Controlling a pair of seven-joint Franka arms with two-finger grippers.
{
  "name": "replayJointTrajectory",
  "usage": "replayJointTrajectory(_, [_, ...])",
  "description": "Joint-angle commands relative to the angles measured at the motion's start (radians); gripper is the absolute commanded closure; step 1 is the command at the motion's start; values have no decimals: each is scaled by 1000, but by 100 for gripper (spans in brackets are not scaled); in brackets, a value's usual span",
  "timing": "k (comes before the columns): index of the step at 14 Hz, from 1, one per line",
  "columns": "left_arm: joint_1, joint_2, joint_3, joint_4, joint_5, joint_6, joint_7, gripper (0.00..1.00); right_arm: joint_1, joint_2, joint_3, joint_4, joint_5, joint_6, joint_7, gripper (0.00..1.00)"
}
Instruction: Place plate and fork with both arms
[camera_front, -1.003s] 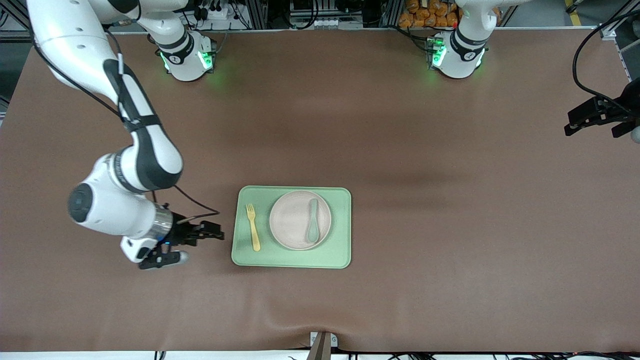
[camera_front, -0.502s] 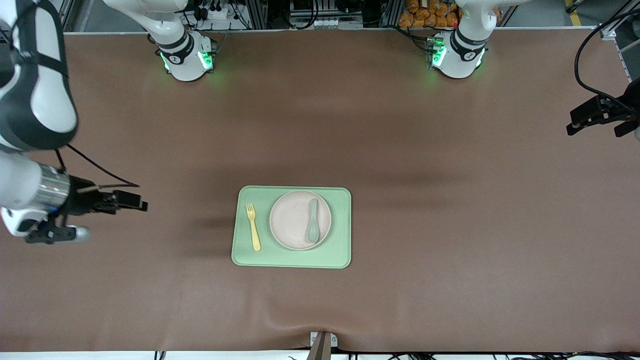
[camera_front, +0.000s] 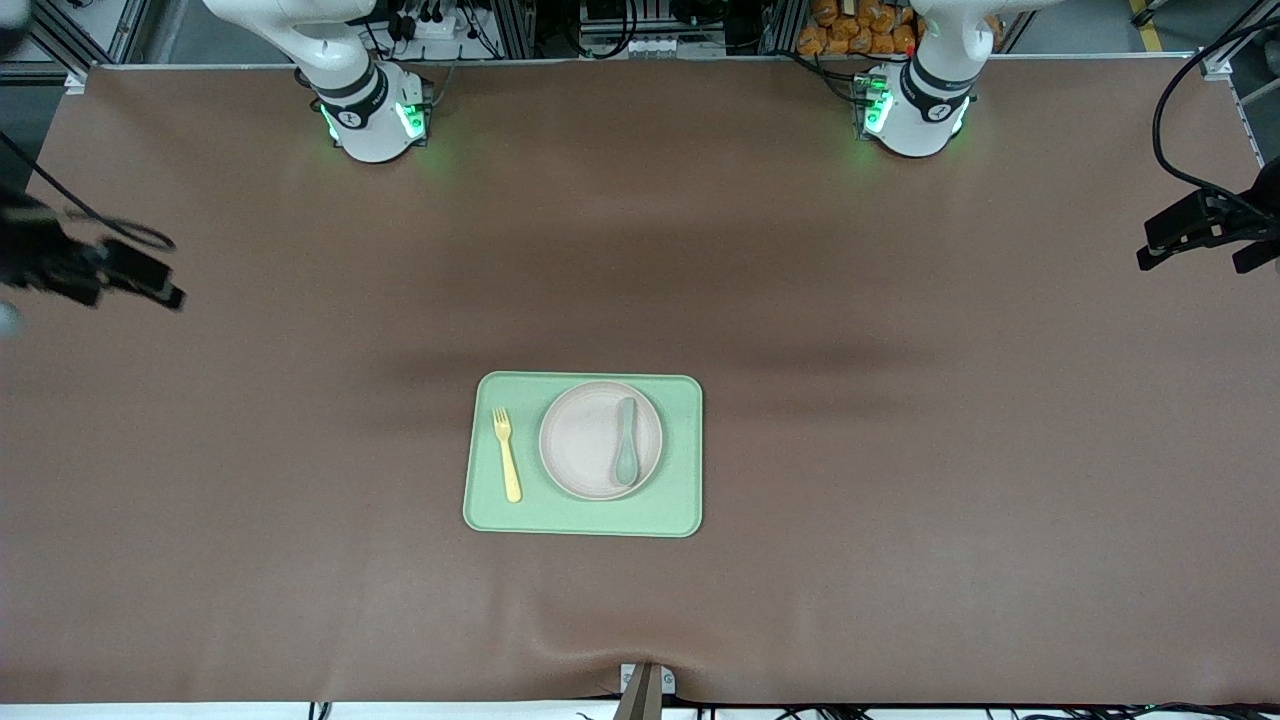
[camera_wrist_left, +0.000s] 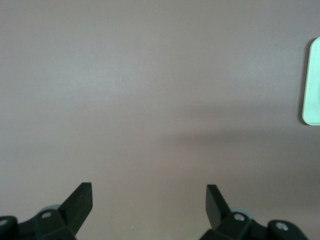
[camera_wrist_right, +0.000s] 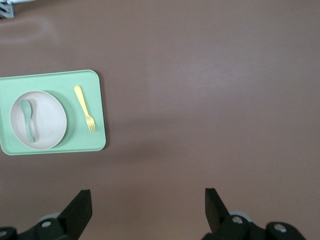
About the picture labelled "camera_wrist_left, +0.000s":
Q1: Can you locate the light green rectangular tray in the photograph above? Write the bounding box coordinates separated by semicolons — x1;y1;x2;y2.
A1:
298;36;320;126

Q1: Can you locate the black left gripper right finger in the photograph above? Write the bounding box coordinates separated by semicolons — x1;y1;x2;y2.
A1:
199;184;307;240

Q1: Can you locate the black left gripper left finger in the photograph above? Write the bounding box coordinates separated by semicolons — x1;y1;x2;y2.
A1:
17;182;94;240

